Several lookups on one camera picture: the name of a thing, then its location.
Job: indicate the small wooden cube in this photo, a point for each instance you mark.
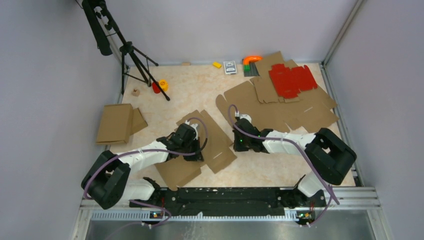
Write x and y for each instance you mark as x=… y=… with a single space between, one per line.
x=135 y=92

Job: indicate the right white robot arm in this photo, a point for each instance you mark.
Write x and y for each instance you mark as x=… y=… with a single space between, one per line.
x=328 y=156

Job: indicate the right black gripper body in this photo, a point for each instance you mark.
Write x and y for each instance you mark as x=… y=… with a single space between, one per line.
x=241 y=144

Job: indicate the yellow round toy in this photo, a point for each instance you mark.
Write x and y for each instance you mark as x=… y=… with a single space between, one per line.
x=164 y=85

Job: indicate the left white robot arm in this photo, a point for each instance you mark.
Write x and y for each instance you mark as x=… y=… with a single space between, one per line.
x=107 y=179

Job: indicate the small brown cardboard blank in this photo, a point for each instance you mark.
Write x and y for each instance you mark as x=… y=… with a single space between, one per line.
x=266 y=92

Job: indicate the folded brown cardboard box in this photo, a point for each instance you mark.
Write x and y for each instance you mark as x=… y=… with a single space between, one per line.
x=119 y=122

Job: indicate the grey lego base plate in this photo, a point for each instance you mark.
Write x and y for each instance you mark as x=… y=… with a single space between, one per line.
x=253 y=72

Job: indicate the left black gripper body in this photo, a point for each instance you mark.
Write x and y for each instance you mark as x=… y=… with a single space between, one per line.
x=192 y=146

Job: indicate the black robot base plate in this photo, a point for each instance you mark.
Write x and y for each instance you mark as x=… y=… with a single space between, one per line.
x=236 y=201

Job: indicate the orange horseshoe toy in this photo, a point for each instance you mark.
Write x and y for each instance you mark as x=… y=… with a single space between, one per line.
x=251 y=59

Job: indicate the black camera tripod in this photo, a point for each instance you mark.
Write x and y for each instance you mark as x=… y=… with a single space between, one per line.
x=110 y=40

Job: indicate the large brown cardboard sheet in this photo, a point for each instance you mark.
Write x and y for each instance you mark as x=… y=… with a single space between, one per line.
x=313 y=112

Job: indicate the playing card deck box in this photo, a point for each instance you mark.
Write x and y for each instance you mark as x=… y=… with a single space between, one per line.
x=230 y=67

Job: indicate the yellow small block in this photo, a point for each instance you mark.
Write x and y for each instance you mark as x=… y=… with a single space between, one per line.
x=217 y=65

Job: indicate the red flat cardboard blank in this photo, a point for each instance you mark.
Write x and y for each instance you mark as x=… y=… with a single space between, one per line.
x=290 y=82

